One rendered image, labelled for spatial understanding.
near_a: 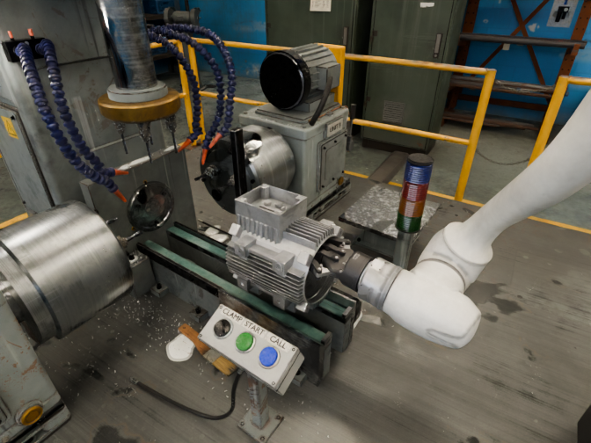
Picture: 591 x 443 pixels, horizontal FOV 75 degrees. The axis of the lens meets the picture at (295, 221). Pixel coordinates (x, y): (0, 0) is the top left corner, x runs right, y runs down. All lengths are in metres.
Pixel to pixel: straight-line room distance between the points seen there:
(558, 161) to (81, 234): 0.80
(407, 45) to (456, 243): 3.17
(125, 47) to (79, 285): 0.49
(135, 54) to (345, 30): 3.22
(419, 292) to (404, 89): 3.30
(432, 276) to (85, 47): 0.95
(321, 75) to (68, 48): 0.71
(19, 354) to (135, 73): 0.59
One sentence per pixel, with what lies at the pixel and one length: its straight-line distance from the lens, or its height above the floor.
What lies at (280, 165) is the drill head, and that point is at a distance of 1.19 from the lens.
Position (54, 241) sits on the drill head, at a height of 1.15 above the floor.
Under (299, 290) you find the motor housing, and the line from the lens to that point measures 0.78.
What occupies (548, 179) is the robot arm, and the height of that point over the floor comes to 1.37.
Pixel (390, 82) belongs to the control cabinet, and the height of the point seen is 0.69.
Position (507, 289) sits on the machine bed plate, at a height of 0.80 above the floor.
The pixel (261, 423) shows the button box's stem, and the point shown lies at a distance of 0.87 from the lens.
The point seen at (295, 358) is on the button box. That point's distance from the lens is 0.65.
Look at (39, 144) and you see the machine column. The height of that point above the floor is 1.23.
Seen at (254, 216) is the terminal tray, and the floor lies 1.15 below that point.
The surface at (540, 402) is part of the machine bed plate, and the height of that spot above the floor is 0.80.
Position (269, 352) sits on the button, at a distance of 0.64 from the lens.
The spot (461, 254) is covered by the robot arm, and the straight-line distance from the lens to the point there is 0.79.
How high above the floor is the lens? 1.58
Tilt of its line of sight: 33 degrees down
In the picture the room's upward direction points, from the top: straight up
